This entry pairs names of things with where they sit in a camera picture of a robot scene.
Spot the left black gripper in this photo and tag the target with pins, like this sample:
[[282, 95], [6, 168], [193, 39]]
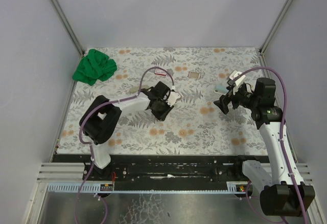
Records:
[[160, 110]]

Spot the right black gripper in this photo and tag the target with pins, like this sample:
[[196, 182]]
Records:
[[228, 101]]

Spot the light blue stapler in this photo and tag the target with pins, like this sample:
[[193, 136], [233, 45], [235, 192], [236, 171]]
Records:
[[220, 89]]

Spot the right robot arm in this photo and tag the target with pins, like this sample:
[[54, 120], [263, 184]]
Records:
[[283, 192]]

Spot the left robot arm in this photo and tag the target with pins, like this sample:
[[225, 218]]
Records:
[[98, 123]]

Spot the olive green stapler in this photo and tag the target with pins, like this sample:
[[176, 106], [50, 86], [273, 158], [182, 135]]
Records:
[[135, 89]]

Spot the red staple box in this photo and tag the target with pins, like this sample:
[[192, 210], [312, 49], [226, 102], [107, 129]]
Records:
[[160, 72]]

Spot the floral table mat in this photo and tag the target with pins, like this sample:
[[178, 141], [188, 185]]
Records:
[[194, 126]]

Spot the loose staple strip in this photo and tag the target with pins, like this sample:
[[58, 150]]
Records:
[[194, 75]]

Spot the green cloth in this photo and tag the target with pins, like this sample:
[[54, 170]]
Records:
[[94, 66]]

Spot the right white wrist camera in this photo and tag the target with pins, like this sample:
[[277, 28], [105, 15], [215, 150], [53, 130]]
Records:
[[235, 80]]

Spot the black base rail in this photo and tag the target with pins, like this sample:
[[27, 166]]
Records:
[[194, 173]]

